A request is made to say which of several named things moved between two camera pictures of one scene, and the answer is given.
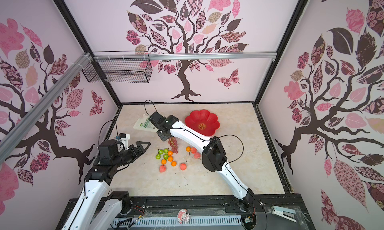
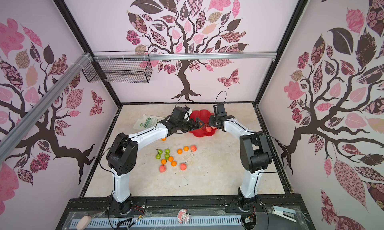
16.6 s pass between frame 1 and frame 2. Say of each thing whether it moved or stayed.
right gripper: moved
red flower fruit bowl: stayed
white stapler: stayed
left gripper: moved
